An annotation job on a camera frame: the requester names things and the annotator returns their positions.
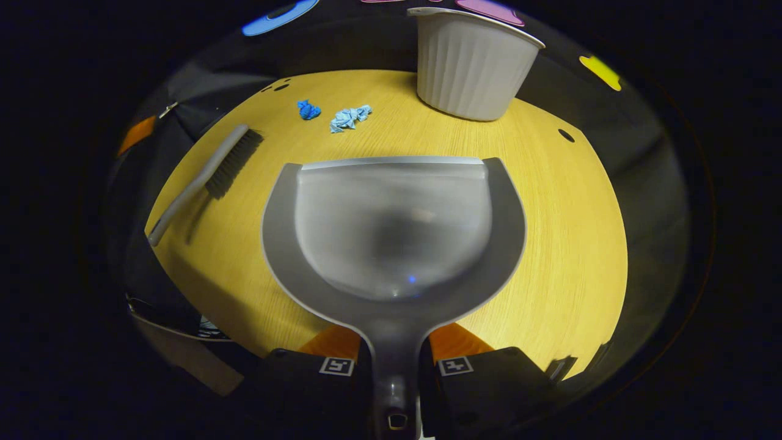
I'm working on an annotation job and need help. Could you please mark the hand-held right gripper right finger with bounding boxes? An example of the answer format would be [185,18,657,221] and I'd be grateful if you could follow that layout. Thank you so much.
[419,322,554,440]

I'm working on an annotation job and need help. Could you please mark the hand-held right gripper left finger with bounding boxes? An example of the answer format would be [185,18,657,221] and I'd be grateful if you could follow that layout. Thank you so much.
[254,324,375,440]

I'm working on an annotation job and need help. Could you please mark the small grey broom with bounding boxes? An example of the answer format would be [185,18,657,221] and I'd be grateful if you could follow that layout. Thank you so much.
[147,124,265,247]

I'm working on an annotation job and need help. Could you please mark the grey dustpan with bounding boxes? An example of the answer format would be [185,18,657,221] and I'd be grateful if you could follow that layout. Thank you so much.
[261,156,527,440]

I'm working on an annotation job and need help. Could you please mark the wooden desktop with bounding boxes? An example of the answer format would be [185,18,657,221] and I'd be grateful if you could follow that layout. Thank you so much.
[145,69,629,380]

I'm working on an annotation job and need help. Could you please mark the white cable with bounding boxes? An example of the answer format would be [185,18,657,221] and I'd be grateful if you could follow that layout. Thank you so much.
[125,295,234,342]

